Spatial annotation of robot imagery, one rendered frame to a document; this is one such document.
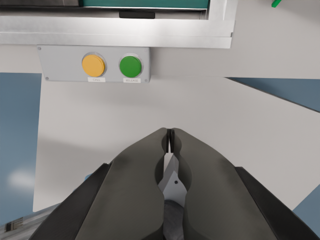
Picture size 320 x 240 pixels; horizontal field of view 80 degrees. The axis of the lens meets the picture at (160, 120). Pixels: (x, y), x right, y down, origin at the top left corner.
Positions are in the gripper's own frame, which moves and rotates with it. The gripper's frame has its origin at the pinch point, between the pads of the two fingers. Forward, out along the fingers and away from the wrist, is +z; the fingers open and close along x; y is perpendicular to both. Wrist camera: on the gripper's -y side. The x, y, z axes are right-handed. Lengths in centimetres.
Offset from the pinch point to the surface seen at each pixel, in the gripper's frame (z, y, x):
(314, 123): 37, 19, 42
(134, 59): 25.4, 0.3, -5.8
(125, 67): 25.4, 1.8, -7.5
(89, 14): 36.6, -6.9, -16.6
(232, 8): 26.7, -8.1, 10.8
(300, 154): 37, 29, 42
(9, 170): 122, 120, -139
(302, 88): 123, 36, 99
